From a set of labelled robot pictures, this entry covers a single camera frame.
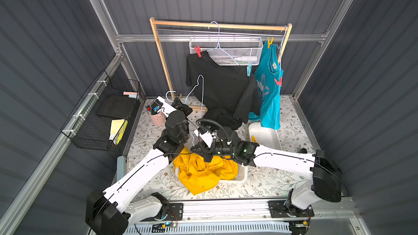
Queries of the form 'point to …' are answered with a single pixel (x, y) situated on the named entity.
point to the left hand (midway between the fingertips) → (178, 97)
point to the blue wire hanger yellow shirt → (203, 100)
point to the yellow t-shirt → (201, 176)
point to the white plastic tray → (264, 136)
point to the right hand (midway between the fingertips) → (193, 148)
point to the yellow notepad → (117, 129)
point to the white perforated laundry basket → (242, 175)
